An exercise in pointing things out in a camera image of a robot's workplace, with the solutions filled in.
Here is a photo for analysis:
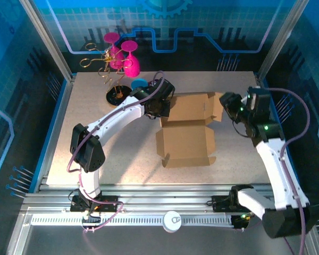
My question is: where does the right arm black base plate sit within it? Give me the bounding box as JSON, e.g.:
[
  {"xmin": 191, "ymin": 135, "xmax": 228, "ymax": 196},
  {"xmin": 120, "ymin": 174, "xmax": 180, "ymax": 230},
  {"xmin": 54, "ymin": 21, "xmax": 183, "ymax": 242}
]
[{"xmin": 211, "ymin": 195, "xmax": 240, "ymax": 213}]

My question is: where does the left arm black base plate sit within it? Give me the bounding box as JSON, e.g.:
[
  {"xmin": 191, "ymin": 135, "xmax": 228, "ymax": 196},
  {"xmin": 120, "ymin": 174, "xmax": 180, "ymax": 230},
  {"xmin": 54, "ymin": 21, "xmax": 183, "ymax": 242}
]
[{"xmin": 69, "ymin": 195, "xmax": 123, "ymax": 213}]

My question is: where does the pink goblet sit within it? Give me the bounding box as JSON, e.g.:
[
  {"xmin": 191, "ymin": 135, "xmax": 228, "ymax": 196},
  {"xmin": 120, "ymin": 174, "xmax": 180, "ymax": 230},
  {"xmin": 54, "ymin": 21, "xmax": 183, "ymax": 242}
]
[
  {"xmin": 103, "ymin": 31, "xmax": 123, "ymax": 70},
  {"xmin": 121, "ymin": 40, "xmax": 141, "ymax": 78}
]

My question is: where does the aluminium front rail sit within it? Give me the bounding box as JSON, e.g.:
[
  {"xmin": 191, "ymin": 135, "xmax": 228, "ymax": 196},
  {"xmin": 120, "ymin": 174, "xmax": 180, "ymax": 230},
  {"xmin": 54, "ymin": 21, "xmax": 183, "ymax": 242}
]
[{"xmin": 21, "ymin": 184, "xmax": 309, "ymax": 213}]

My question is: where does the gold wire rack black base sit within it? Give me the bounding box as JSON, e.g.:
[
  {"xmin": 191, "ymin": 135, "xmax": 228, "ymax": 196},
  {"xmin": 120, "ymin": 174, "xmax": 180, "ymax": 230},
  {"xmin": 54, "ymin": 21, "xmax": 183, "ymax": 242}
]
[{"xmin": 79, "ymin": 42, "xmax": 132, "ymax": 107}]

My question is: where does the black connector module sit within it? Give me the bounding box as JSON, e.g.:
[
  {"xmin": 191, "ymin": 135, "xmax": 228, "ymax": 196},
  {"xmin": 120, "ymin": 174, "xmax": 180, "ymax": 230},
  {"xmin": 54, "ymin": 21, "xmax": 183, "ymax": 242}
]
[
  {"xmin": 231, "ymin": 214, "xmax": 252, "ymax": 231},
  {"xmin": 82, "ymin": 212, "xmax": 102, "ymax": 231}
]

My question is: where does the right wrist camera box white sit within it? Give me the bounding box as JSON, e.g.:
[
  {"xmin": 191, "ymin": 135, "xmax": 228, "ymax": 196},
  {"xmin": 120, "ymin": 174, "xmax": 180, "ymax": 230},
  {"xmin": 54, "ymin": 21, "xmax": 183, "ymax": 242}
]
[{"xmin": 247, "ymin": 87, "xmax": 258, "ymax": 110}]

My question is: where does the aluminium frame post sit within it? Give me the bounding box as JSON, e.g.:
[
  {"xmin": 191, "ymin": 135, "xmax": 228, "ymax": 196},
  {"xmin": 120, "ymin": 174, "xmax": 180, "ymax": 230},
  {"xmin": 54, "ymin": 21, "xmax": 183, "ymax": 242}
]
[
  {"xmin": 256, "ymin": 0, "xmax": 309, "ymax": 80},
  {"xmin": 20, "ymin": 0, "xmax": 77, "ymax": 82}
]

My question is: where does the blue goblet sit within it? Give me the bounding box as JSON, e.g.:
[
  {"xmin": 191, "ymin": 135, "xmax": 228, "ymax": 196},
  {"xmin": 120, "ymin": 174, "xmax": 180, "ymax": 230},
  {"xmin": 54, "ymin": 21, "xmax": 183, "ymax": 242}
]
[{"xmin": 131, "ymin": 79, "xmax": 149, "ymax": 90}]

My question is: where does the white slotted cable duct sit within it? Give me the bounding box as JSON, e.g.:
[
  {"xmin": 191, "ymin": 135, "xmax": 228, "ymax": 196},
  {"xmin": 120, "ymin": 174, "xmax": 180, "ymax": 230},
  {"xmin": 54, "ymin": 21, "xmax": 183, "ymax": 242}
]
[{"xmin": 29, "ymin": 214, "xmax": 242, "ymax": 228}]

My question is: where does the brown cardboard paper box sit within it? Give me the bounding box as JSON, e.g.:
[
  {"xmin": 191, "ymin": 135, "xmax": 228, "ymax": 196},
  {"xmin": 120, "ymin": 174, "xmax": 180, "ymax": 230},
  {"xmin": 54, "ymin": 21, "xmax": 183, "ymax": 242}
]
[{"xmin": 155, "ymin": 91, "xmax": 225, "ymax": 168}]

